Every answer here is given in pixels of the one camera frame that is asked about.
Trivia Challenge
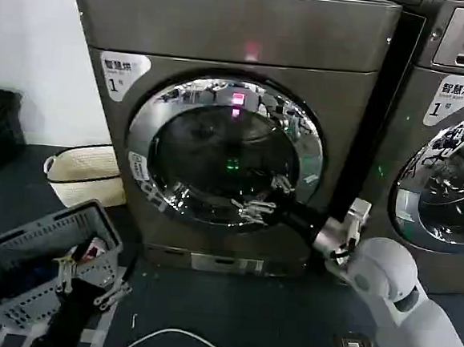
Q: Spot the grey perforated plastic basket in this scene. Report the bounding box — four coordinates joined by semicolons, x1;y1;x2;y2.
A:
0;192;128;333

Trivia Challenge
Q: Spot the round glass dryer door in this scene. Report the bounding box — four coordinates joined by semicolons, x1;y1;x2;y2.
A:
121;67;331;240

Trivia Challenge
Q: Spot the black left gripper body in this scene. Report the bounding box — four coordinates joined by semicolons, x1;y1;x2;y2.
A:
30;275;107;347

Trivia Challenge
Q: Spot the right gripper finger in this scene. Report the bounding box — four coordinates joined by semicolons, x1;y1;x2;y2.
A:
234;197;279;224
269;174;296;199

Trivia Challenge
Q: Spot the white woven laundry basket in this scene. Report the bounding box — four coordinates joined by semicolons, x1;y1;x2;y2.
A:
40;139;133;213

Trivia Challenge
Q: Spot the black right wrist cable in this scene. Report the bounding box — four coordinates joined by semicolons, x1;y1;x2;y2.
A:
328;237;359;268

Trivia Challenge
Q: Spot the grey front-load dryer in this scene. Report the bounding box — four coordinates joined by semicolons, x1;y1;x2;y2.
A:
50;0;404;288

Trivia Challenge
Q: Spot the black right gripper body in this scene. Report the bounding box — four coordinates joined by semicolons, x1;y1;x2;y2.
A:
270;192;335;247

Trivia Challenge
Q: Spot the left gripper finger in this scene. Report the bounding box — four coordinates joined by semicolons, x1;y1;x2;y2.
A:
91;280;134;312
49;256;77;297

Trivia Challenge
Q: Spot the grey front-load washing machine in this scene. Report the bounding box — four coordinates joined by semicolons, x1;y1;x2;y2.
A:
350;0;464;298

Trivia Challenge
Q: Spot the round glass washer door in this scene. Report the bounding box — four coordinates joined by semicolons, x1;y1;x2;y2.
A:
384;96;464;256

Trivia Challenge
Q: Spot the red and white clothing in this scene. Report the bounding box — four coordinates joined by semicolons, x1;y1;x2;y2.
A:
83;234;111;262

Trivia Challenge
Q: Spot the dark blue clothing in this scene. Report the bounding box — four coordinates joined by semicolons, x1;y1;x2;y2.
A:
13;259;62;294

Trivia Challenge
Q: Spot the white cable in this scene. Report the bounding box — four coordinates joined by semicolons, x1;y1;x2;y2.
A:
120;312;248;347

